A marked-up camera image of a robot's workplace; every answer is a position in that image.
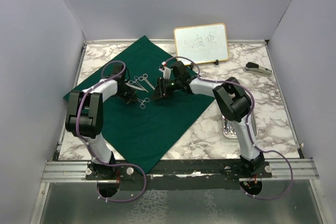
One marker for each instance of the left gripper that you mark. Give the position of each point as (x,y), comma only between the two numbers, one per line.
(132,96)

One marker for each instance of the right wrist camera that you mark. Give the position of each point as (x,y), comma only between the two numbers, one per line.
(165,70)

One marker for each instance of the stainless steel tray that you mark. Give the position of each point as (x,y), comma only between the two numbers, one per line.
(254,126)

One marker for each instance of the black grey stapler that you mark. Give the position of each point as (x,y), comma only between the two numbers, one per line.
(255,68)

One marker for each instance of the green surgical cloth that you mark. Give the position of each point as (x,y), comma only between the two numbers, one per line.
(143,136)

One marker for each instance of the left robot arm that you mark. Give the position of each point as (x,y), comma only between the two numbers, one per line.
(84,118)

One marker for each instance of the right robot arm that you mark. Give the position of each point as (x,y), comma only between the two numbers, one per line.
(233,101)

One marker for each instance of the white board with frame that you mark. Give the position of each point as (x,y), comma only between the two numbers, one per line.
(201,44)

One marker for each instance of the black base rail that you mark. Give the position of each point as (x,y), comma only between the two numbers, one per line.
(179,174)

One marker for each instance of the steel hemostat clamp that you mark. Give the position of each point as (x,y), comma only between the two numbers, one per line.
(143,102)

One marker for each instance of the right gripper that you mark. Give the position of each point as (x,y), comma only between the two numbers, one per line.
(160,91)

